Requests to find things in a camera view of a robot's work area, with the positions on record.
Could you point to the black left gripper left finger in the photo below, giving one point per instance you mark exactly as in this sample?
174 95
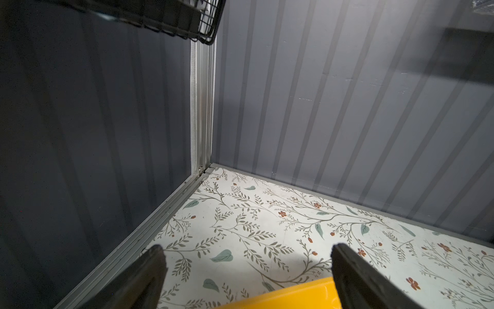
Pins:
139 286

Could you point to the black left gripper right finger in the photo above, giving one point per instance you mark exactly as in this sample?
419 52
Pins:
359 285

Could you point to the yellow plastic storage box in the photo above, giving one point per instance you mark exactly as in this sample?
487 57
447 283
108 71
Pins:
319 294

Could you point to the black wire wall basket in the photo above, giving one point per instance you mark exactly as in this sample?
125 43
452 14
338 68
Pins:
197 21

